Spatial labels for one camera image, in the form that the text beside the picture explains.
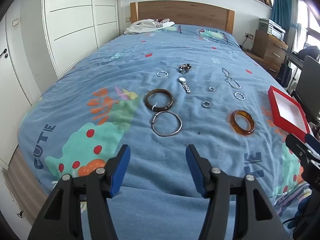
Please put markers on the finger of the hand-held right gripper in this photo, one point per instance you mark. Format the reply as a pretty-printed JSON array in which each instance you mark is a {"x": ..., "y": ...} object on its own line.
[
  {"x": 295, "y": 143},
  {"x": 311, "y": 140}
]

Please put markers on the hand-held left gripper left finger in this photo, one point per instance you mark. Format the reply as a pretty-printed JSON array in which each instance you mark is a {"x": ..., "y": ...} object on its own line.
[{"x": 121, "y": 170}]

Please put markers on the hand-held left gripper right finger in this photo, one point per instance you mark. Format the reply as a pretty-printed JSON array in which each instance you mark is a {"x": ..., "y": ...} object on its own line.
[{"x": 196, "y": 170}]

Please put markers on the red jewelry box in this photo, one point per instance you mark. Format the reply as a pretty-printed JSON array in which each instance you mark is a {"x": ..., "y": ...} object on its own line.
[{"x": 287, "y": 110}]

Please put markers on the thin silver bangle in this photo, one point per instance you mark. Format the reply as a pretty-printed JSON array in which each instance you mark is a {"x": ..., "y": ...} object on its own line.
[{"x": 153, "y": 123}]

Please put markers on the amber bangle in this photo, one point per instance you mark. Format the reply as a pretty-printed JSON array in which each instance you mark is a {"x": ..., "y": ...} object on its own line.
[{"x": 233, "y": 125}]

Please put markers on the dark brown bangle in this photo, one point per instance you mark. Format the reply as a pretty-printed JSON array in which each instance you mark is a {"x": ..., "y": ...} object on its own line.
[{"x": 148, "y": 100}]

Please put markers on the twisted silver hoop earring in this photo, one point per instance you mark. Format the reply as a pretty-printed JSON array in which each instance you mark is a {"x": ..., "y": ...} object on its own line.
[
  {"x": 157, "y": 74},
  {"x": 235, "y": 95}
]

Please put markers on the silver wristwatch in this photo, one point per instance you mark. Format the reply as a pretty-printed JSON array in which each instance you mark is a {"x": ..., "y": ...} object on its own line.
[{"x": 182, "y": 80}]

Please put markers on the person's right hand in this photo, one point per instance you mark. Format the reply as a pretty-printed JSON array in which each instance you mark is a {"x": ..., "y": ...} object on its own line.
[{"x": 301, "y": 212}]

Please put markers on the grey chair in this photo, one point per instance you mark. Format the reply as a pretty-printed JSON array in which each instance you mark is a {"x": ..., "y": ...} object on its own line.
[{"x": 308, "y": 80}]

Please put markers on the navy tote bag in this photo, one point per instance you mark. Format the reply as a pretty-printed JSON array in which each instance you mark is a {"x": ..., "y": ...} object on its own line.
[{"x": 284, "y": 73}]

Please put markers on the black bag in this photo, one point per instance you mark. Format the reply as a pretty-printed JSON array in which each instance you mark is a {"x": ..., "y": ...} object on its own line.
[{"x": 310, "y": 52}]

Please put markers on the wooden dresser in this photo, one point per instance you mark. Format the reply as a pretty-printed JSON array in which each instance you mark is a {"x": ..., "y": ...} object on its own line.
[{"x": 268, "y": 50}]

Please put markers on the metal door stop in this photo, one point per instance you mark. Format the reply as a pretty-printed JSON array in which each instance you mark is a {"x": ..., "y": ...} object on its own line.
[{"x": 20, "y": 213}]

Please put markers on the white printer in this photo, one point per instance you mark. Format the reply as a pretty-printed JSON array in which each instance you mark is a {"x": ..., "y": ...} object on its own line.
[{"x": 272, "y": 28}]

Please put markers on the blue printed blanket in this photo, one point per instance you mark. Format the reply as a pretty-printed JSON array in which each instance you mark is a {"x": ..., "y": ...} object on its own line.
[{"x": 150, "y": 55}]

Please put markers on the teal curtain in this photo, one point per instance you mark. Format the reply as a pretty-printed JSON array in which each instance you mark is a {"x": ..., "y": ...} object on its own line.
[{"x": 282, "y": 12}]

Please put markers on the white door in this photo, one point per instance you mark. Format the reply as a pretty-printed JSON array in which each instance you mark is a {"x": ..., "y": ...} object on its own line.
[{"x": 17, "y": 80}]

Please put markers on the white printed garment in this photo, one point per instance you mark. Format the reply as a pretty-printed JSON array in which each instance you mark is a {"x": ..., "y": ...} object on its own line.
[{"x": 147, "y": 26}]

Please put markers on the white wardrobe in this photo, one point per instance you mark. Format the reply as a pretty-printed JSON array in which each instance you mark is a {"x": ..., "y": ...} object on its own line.
[{"x": 75, "y": 25}]

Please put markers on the wooden bed headboard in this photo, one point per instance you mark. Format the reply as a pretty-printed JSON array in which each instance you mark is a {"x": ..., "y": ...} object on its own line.
[{"x": 185, "y": 12}]

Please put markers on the wall power outlet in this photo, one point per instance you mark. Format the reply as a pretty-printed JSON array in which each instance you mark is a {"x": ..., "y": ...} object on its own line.
[{"x": 248, "y": 35}]

